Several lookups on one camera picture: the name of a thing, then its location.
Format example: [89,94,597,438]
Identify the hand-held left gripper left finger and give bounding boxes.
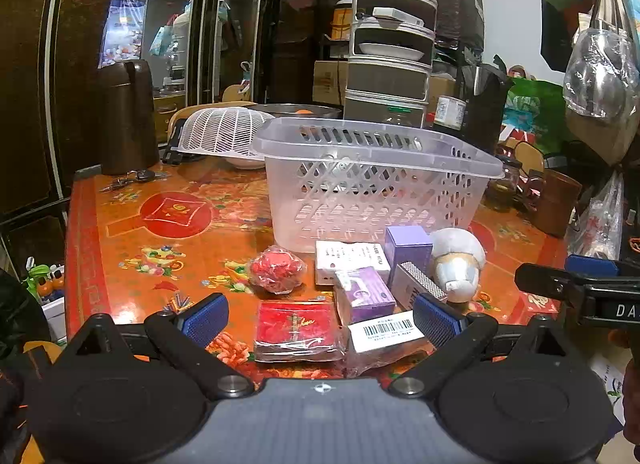
[60,292,256,399]

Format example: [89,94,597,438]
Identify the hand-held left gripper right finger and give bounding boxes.
[389,292,581,399]

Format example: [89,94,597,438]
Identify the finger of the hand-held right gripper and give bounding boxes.
[565,254,640,279]
[514,263,598,306]

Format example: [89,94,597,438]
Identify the silver box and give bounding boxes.
[390,260,448,310]

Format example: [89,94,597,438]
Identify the white barcode packet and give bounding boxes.
[345,310,431,377]

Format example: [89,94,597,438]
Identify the white bundle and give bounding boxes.
[430,228,487,302]

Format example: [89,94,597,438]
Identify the small purple box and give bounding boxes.
[334,266,397,325]

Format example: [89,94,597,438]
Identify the tall purple box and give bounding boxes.
[385,225,433,275]

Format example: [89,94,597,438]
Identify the red crinkled pouch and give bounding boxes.
[248,245,306,295]

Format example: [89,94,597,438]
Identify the red box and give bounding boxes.
[254,299,348,362]

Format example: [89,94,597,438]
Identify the white card box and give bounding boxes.
[315,240,393,286]

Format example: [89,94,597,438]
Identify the clear plastic basket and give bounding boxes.
[249,118,506,254]

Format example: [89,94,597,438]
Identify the white red printed plastic bag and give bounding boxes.
[567,171,626,260]

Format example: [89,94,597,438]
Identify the brown cup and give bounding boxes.
[517,169,583,237]

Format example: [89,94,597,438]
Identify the black lid jar yellow liquid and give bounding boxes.
[485,156,523,212]

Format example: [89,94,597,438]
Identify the beige tote bag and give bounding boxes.
[565,0,640,165]

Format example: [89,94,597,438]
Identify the red gift bag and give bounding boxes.
[500,124,546,155]

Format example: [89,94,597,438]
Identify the bunch of keys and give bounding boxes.
[100,170,168,193]

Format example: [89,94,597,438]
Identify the white bowl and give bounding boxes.
[220,151,268,170]

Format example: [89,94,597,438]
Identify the small colourful toy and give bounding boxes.
[22,256,66,305]

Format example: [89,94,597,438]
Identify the green shopping bag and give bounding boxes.
[502,76,571,145]

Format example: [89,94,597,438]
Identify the black case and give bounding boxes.
[161,119,201,166]

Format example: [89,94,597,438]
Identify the dark foil lined bag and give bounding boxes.
[460,56,513,155]

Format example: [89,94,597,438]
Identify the white plastic food cover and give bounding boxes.
[172,106,276,157]

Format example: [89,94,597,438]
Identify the clear plastic bag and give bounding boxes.
[562,29,640,120]

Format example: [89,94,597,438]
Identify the white labelled bottle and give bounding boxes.
[432,95,468,137]

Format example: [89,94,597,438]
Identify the brown thermos jug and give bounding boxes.
[97,60,161,176]

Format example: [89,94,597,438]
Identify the glass bowl with oranges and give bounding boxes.
[245,103,343,121]

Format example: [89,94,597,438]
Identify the grey plastic drawer tower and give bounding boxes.
[342,0,442,130]

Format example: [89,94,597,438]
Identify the cardboard box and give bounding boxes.
[312,60,348,106]

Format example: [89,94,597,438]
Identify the white plate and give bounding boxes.
[358,42,426,61]

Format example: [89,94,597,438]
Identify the black plastic bundle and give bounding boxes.
[435,0,486,50]

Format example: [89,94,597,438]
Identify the dark mirrored wardrobe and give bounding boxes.
[0,0,351,225]

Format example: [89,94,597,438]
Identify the flat white box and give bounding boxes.
[372,6,426,27]

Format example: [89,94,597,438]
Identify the blue hanging packet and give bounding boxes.
[98,0,150,69]

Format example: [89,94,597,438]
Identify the yellow box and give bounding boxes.
[330,0,356,40]

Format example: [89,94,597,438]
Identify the orange wall plugs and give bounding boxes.
[162,294,193,315]

